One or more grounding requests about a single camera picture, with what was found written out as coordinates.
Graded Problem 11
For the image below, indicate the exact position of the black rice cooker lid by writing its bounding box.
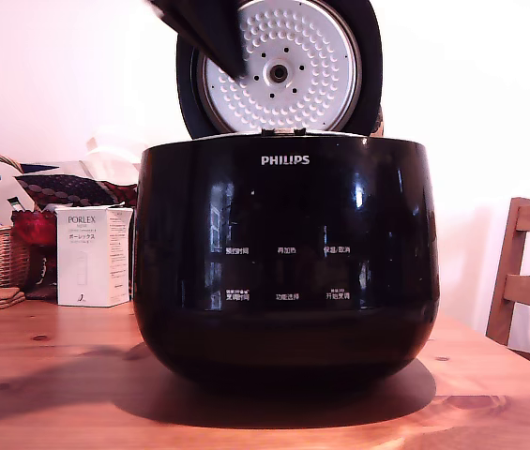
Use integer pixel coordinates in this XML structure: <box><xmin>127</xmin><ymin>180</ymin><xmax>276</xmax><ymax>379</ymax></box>
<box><xmin>175</xmin><ymin>0</ymin><xmax>385</xmax><ymax>141</ymax></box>

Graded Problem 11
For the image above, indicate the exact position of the black Philips rice cooker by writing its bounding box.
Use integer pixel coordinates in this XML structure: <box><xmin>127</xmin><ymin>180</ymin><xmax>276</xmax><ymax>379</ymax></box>
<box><xmin>133</xmin><ymin>134</ymin><xmax>441</xmax><ymax>393</ymax></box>

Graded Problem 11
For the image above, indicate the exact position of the dark patterned cushion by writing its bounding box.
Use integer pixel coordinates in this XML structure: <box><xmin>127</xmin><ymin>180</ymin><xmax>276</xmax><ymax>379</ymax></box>
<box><xmin>14</xmin><ymin>161</ymin><xmax>140</xmax><ymax>213</ymax></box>

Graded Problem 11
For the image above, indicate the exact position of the white Porlex box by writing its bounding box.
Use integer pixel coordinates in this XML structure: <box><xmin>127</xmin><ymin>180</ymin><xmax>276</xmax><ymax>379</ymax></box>
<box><xmin>54</xmin><ymin>202</ymin><xmax>134</xmax><ymax>308</ymax></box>

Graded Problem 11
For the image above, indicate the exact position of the red glass bowl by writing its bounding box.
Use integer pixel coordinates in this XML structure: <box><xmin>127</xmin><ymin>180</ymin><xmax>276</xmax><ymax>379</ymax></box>
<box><xmin>10</xmin><ymin>209</ymin><xmax>57</xmax><ymax>248</ymax></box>

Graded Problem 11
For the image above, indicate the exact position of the wooden chair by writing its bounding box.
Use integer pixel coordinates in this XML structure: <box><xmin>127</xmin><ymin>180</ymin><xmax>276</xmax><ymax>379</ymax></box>
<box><xmin>485</xmin><ymin>196</ymin><xmax>530</xmax><ymax>368</ymax></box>

